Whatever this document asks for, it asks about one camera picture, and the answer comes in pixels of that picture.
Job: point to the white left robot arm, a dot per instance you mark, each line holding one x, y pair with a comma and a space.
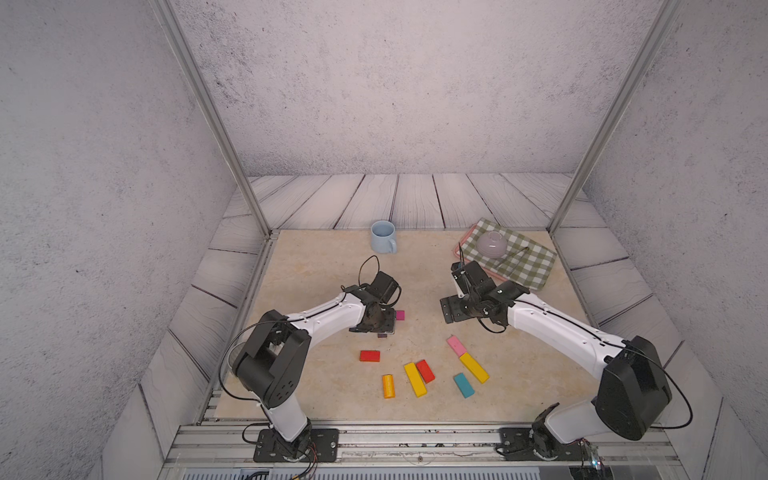
269, 364

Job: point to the left aluminium frame post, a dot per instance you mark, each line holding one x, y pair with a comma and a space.
184, 56

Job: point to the light pink block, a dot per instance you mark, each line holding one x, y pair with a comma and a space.
456, 345

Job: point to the orange cylinder block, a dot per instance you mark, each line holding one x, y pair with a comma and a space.
388, 386

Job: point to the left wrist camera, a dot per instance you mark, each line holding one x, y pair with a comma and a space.
384, 285

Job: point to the teal block lower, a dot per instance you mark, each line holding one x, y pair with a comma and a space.
463, 385

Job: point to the red block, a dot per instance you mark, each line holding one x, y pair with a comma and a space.
425, 371
371, 356

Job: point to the long yellow block left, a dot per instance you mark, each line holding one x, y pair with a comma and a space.
414, 377

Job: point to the pink upside-down bowl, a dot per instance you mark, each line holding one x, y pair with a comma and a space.
492, 244

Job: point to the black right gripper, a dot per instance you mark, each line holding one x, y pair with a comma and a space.
455, 313

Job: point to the green white checkered cloth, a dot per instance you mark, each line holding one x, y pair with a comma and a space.
523, 260

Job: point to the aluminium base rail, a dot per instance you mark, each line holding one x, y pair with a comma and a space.
359, 450

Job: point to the aluminium frame post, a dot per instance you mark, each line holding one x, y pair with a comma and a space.
643, 60
184, 56

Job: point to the long yellow block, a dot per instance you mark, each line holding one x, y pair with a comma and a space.
414, 377
474, 367

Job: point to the long yellow block right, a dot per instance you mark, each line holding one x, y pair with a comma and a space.
474, 367

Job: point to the light blue mug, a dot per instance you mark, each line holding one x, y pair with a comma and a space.
383, 237

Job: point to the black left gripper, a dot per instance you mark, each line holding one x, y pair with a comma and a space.
390, 325

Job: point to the metal serving tongs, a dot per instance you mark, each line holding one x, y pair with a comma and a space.
512, 257

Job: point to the right aluminium frame post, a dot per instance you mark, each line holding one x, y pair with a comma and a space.
643, 60

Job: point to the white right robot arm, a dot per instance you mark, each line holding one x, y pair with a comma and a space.
633, 391

